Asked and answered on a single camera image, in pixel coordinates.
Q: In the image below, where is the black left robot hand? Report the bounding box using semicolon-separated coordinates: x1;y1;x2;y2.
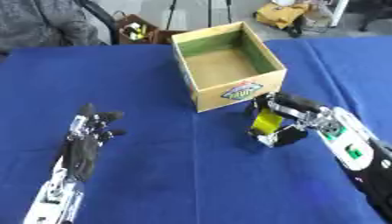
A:
61;102;129;182

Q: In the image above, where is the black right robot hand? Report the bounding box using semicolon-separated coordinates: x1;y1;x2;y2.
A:
245;92;328;149

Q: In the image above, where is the yellow-green block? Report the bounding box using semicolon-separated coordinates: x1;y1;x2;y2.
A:
249;108;285;137

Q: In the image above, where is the tan cardboard box green inside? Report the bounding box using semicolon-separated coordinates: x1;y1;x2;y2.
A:
170;20;288;114

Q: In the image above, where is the yellow bag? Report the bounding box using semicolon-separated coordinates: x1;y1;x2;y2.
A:
252;2;312;30

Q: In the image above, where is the brown bag with items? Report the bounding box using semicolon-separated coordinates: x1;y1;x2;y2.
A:
111;10;178;46

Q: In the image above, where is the black tripod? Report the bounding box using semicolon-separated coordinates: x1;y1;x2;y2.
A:
164;0;235;32

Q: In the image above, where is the person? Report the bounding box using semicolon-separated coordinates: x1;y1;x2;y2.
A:
0;0;104;55

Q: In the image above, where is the black chair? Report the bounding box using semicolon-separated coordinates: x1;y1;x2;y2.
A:
74;0;122;46

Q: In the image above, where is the white post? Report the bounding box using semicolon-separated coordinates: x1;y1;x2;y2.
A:
329;0;353;28

